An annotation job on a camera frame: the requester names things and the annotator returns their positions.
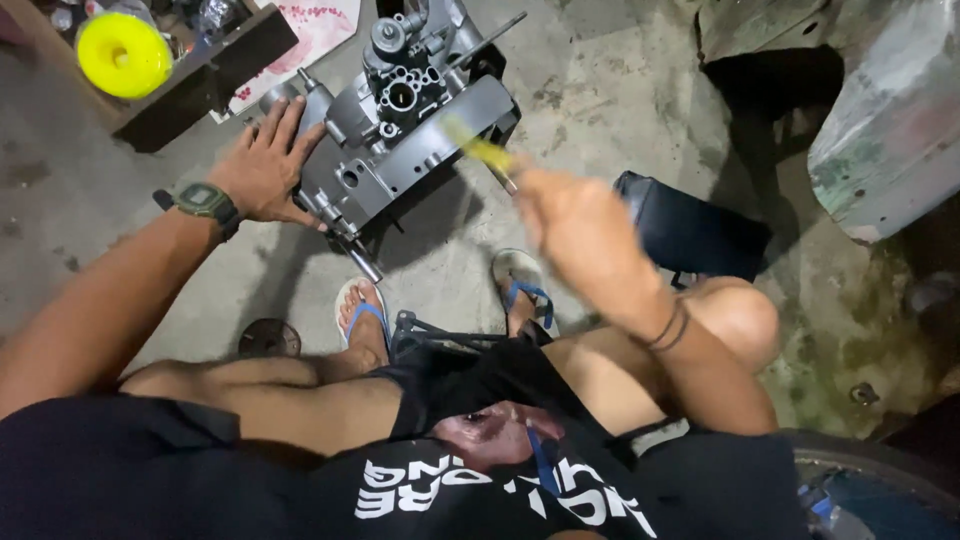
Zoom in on person's right hand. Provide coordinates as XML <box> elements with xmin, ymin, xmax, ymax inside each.
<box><xmin>508</xmin><ymin>153</ymin><xmax>639</xmax><ymax>297</ymax></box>

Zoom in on person's left hand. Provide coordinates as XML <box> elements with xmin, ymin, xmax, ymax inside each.
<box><xmin>206</xmin><ymin>95</ymin><xmax>329</xmax><ymax>231</ymax></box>

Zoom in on yellow handled screwdriver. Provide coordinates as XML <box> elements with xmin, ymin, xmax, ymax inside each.
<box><xmin>438</xmin><ymin>112</ymin><xmax>520</xmax><ymax>198</ymax></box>

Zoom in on grey engine block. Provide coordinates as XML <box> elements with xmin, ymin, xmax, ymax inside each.
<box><xmin>258</xmin><ymin>0</ymin><xmax>530</xmax><ymax>285</ymax></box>

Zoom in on green digital wristwatch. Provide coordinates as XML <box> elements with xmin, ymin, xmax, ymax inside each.
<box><xmin>152</xmin><ymin>182</ymin><xmax>245</xmax><ymax>243</ymax></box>

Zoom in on white blue flip-flop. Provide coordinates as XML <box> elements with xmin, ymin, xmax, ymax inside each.
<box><xmin>491</xmin><ymin>248</ymin><xmax>561</xmax><ymax>340</ymax></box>
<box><xmin>334</xmin><ymin>276</ymin><xmax>393</xmax><ymax>354</ymax></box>

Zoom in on white red printed paper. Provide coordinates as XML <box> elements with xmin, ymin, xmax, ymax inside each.
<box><xmin>210</xmin><ymin>0</ymin><xmax>363</xmax><ymax>125</ymax></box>

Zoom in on wooden box of parts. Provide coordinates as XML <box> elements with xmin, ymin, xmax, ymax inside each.
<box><xmin>0</xmin><ymin>0</ymin><xmax>301</xmax><ymax>154</ymax></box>

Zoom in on black wrist bands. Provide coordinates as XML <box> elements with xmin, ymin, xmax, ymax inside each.
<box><xmin>646</xmin><ymin>296</ymin><xmax>691</xmax><ymax>354</ymax></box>

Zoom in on rusty round metal disc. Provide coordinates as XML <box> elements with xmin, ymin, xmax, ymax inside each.
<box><xmin>237</xmin><ymin>317</ymin><xmax>303</xmax><ymax>360</ymax></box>

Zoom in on yellow plastic spool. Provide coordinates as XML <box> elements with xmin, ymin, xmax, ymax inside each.
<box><xmin>75</xmin><ymin>11</ymin><xmax>174</xmax><ymax>101</ymax></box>

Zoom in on grey painted vehicle body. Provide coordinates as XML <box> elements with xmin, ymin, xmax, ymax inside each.
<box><xmin>693</xmin><ymin>0</ymin><xmax>960</xmax><ymax>245</ymax></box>

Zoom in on black rubber tyre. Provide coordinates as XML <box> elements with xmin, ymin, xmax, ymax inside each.
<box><xmin>780</xmin><ymin>427</ymin><xmax>960</xmax><ymax>540</ymax></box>

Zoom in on black metal frame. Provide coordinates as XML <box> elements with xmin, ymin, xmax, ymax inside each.
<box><xmin>390</xmin><ymin>309</ymin><xmax>556</xmax><ymax>360</ymax></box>

